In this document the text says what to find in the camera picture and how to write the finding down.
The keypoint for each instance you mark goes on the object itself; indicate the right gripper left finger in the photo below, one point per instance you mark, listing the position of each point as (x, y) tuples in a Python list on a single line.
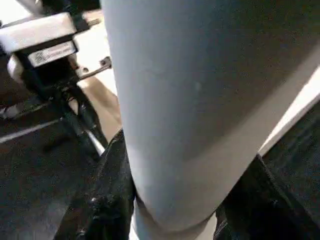
[(105, 205)]

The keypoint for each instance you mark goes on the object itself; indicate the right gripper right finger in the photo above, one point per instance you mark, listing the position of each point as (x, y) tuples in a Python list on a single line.
[(270, 210)]

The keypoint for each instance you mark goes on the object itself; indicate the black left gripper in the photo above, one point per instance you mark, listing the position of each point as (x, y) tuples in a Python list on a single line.
[(50, 75)]

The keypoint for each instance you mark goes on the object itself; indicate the white plastic table leg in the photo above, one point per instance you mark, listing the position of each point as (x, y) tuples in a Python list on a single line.
[(200, 100)]

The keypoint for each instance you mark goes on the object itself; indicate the white plastic table top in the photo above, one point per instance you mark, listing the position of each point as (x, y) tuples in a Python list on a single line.
[(100, 100)]

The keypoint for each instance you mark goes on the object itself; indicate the black work mat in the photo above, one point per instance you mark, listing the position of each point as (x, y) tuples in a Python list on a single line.
[(35, 175)]

